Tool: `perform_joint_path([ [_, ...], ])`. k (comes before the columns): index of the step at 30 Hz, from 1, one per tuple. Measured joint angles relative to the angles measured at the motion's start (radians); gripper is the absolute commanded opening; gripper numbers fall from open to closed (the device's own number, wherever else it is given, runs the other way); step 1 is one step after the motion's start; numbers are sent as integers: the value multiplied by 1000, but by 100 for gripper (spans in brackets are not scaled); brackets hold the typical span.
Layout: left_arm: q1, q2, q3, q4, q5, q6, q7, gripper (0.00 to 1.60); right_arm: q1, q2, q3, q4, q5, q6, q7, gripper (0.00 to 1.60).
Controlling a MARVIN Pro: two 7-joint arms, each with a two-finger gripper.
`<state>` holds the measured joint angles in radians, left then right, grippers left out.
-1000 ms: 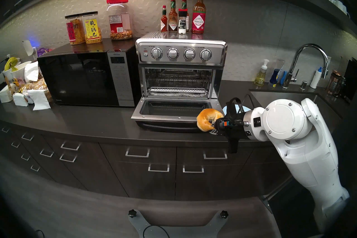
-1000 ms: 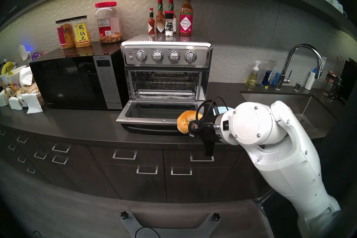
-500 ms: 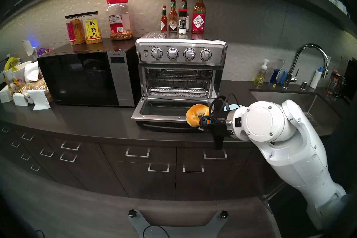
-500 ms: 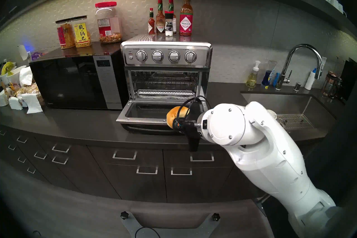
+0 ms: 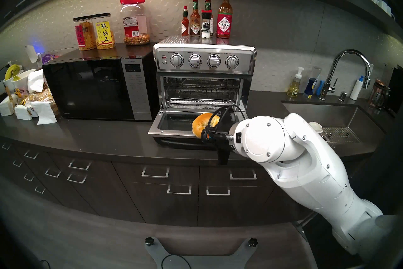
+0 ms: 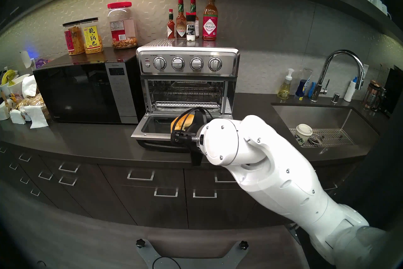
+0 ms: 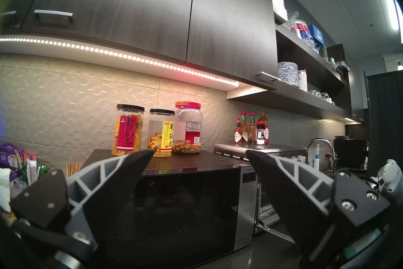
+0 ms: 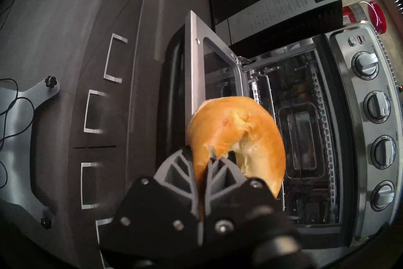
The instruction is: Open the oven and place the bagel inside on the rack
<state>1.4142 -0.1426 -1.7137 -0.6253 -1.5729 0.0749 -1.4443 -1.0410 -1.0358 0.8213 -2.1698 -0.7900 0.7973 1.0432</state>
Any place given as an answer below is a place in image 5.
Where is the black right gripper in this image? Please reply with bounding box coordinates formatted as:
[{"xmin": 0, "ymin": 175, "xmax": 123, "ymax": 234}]
[{"xmin": 201, "ymin": 126, "xmax": 235, "ymax": 165}]

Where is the golden brown bagel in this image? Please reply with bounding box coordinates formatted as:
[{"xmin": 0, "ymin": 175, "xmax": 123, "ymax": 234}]
[{"xmin": 192, "ymin": 112, "xmax": 220, "ymax": 139}]

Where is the glass toaster oven door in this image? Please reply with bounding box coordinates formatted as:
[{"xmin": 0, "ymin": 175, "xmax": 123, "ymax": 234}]
[{"xmin": 148, "ymin": 110, "xmax": 252, "ymax": 150}]

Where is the stainless steel toaster oven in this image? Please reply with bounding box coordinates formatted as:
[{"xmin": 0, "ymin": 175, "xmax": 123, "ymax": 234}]
[{"xmin": 153, "ymin": 35, "xmax": 257, "ymax": 113}]

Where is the foil covered crumb tray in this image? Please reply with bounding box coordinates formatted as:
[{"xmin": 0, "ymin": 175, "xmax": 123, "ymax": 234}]
[{"xmin": 168, "ymin": 104, "xmax": 232, "ymax": 111}]

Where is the yellow soap pump bottle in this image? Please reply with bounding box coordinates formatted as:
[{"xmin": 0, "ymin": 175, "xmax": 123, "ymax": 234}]
[{"xmin": 287, "ymin": 67, "xmax": 304, "ymax": 98}]

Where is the dark wood drawer cabinet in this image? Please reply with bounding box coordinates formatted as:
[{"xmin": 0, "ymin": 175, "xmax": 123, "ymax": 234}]
[{"xmin": 0, "ymin": 133, "xmax": 315, "ymax": 228}]

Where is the blue dish soap bottle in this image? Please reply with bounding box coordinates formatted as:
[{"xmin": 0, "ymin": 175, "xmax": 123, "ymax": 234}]
[{"xmin": 304, "ymin": 78, "xmax": 325, "ymax": 97}]

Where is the stainless steel sink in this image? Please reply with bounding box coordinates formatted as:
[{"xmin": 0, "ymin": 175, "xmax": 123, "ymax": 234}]
[{"xmin": 281, "ymin": 101, "xmax": 386, "ymax": 155}]

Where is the large orange Tabasco bottle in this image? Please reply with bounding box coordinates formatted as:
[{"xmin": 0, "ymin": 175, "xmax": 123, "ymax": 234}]
[{"xmin": 216, "ymin": 0, "xmax": 233, "ymax": 39}]

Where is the medium Tabasco sauce bottle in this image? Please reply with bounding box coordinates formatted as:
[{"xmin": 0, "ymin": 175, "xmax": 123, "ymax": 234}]
[
  {"xmin": 205, "ymin": 0, "xmax": 214, "ymax": 35},
  {"xmin": 190, "ymin": 0, "xmax": 201, "ymax": 37}
]

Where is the small red hot sauce bottle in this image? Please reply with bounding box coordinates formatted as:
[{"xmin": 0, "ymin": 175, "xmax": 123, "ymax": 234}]
[{"xmin": 181, "ymin": 6, "xmax": 190, "ymax": 36}]

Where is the grey robot mounting plate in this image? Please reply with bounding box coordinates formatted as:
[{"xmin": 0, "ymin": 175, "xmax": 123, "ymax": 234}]
[{"xmin": 145, "ymin": 237, "xmax": 258, "ymax": 269}]

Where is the black Panasonic microwave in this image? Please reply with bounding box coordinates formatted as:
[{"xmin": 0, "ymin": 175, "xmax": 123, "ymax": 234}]
[{"xmin": 42, "ymin": 51, "xmax": 159, "ymax": 121}]

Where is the clear jar red lid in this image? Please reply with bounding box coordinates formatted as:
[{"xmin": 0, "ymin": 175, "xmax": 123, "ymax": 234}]
[{"xmin": 120, "ymin": 0, "xmax": 150, "ymax": 46}]

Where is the white bottle blue cap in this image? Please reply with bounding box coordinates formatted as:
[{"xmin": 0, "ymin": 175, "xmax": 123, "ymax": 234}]
[{"xmin": 350, "ymin": 75, "xmax": 365, "ymax": 101}]

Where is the snack jar yellow label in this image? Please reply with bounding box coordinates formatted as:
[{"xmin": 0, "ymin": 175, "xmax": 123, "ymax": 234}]
[{"xmin": 92, "ymin": 13, "xmax": 116, "ymax": 50}]

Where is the chrome gooseneck faucet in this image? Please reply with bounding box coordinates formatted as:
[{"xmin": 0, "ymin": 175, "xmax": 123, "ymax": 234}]
[{"xmin": 320, "ymin": 49, "xmax": 372, "ymax": 101}]

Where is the glass copper French press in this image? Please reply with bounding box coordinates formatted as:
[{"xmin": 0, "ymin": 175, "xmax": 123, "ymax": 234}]
[{"xmin": 369, "ymin": 79, "xmax": 391, "ymax": 108}]

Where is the snack jar red label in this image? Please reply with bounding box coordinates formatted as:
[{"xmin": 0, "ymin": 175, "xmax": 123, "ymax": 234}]
[{"xmin": 73, "ymin": 16, "xmax": 96, "ymax": 51}]

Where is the clear bag of bread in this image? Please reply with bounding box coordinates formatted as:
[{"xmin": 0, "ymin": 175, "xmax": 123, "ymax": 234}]
[{"xmin": 20, "ymin": 87, "xmax": 60, "ymax": 114}]

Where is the white upright tissue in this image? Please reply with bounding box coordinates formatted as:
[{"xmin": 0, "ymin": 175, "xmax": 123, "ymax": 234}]
[{"xmin": 27, "ymin": 69, "xmax": 44, "ymax": 93}]

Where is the small folded white napkin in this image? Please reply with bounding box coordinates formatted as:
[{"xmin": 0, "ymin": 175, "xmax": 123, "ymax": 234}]
[{"xmin": 15, "ymin": 104, "xmax": 32, "ymax": 121}]

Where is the white bowl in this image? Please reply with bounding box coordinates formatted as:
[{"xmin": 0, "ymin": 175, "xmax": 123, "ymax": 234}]
[{"xmin": 3, "ymin": 69, "xmax": 36, "ymax": 92}]

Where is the small white container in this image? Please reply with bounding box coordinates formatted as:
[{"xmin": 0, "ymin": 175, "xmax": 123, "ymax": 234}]
[{"xmin": 0, "ymin": 95, "xmax": 14, "ymax": 116}]

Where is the yellow banana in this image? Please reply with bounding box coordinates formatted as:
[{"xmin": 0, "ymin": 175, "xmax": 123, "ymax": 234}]
[{"xmin": 5, "ymin": 64, "xmax": 23, "ymax": 80}]

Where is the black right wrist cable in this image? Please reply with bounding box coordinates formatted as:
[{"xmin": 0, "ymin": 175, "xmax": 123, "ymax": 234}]
[{"xmin": 208, "ymin": 105, "xmax": 247, "ymax": 133}]

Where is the steel oven wire rack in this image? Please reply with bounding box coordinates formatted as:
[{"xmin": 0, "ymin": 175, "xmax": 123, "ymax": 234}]
[{"xmin": 168, "ymin": 98, "xmax": 233, "ymax": 105}]

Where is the wire air fryer basket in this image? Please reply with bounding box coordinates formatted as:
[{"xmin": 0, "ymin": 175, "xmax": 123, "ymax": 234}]
[{"xmin": 167, "ymin": 78, "xmax": 241, "ymax": 97}]

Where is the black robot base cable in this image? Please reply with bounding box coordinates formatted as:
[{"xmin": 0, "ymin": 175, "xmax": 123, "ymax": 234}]
[{"xmin": 161, "ymin": 254, "xmax": 192, "ymax": 269}]

